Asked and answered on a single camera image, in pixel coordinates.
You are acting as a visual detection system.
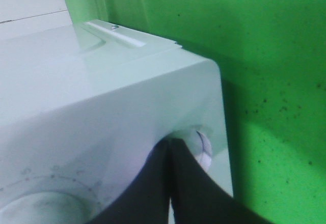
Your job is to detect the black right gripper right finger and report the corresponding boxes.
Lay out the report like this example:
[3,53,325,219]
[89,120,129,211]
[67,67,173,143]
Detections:
[168,138,270,223]

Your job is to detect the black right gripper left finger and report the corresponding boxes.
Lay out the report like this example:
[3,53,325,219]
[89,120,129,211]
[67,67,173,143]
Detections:
[88,139,170,223]

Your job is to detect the white microwave knob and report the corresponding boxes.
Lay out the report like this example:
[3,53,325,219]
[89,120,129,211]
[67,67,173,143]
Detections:
[174,129,212,172]
[1,191,91,224]

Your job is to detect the white microwave oven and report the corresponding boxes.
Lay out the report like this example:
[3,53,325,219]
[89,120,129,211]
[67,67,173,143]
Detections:
[1,20,233,218]

